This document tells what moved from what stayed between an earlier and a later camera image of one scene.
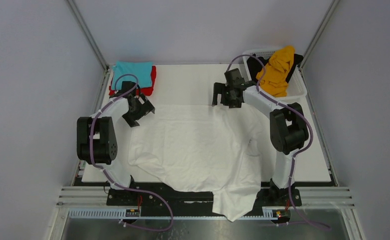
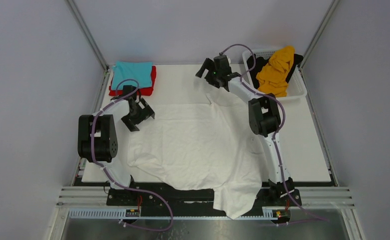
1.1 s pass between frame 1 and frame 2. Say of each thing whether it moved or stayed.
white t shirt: stayed
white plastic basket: stayed
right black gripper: moved
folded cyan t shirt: stayed
